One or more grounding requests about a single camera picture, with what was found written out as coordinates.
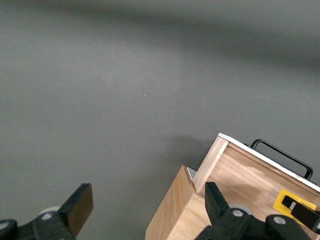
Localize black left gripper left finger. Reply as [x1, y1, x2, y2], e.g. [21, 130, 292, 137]
[0, 183, 94, 240]

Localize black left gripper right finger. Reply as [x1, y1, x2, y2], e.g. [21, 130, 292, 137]
[196, 181, 320, 240]

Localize black metal drawer handle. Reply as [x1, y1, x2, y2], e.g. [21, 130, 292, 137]
[243, 138, 314, 181]

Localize yellow cube block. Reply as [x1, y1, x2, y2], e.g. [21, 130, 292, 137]
[272, 188, 318, 219]

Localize white-fronted wooden drawer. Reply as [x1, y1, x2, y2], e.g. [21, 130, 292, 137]
[193, 132, 320, 240]

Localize light wooden drawer cabinet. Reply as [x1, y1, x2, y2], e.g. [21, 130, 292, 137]
[144, 164, 212, 240]

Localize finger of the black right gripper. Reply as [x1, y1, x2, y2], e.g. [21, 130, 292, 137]
[281, 195, 320, 235]

